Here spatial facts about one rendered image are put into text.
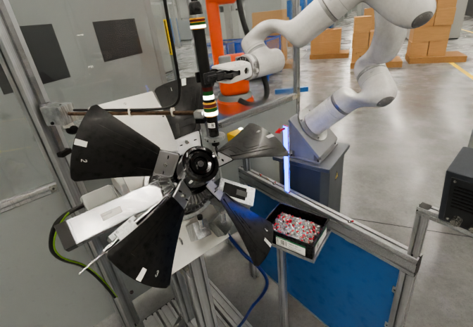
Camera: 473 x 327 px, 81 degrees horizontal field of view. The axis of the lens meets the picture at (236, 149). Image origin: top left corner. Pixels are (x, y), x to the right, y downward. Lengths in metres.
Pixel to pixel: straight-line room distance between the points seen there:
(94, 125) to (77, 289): 1.21
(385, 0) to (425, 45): 7.93
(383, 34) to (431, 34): 7.76
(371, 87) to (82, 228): 1.12
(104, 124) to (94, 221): 0.29
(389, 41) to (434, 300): 1.58
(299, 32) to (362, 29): 7.33
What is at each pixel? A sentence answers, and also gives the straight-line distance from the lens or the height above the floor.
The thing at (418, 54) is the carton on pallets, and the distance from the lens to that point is 8.86.
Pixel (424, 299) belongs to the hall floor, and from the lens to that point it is 2.17.
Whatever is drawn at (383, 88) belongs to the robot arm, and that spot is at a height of 1.31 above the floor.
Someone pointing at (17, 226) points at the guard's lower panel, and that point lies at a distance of 1.63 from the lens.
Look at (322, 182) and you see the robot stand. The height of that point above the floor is 0.84.
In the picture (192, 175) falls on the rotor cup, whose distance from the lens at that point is 0.84.
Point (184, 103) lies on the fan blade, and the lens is 1.01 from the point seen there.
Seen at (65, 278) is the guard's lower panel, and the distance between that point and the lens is 1.84.
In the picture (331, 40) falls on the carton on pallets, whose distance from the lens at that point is 10.00.
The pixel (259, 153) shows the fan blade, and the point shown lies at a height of 1.17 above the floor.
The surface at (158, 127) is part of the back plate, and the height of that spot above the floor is 1.24.
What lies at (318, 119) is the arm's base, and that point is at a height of 1.14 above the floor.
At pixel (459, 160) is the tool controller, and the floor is 1.24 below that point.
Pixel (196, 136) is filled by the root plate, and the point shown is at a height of 1.27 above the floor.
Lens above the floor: 1.62
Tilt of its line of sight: 26 degrees down
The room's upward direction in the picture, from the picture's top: 7 degrees counter-clockwise
